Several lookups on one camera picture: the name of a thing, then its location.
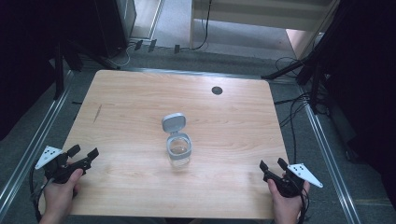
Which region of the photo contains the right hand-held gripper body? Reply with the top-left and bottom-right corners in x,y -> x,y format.
272,163 -> 324,199

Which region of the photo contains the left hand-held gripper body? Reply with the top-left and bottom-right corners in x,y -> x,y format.
34,145 -> 86,185

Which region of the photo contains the clear jar with grey flip lid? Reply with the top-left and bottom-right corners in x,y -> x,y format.
161,112 -> 193,169

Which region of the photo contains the person's right hand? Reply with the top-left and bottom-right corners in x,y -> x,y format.
266,177 -> 311,224

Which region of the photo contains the person's left hand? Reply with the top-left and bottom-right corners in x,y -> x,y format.
38,168 -> 85,224

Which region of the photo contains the black stand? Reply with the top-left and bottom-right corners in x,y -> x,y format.
49,36 -> 120,101
261,0 -> 347,115

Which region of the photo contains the dark cabinet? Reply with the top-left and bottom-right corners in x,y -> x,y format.
92,0 -> 138,59

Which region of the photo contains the metal floor rail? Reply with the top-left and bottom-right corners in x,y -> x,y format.
298,85 -> 362,224
0,70 -> 75,218

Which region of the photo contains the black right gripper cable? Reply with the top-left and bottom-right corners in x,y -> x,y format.
296,186 -> 311,224

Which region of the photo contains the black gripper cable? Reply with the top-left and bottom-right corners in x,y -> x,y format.
28,164 -> 52,224
296,186 -> 311,224

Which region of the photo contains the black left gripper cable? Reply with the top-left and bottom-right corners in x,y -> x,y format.
28,164 -> 52,224

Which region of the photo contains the bundle of black floor cables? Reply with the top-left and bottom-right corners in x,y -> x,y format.
273,55 -> 331,166

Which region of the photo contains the white floor cable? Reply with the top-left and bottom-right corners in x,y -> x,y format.
106,41 -> 138,70

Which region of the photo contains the white furniture frame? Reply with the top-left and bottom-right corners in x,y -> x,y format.
190,0 -> 341,60

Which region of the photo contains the black hanging cable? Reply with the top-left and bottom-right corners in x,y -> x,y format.
180,0 -> 213,52

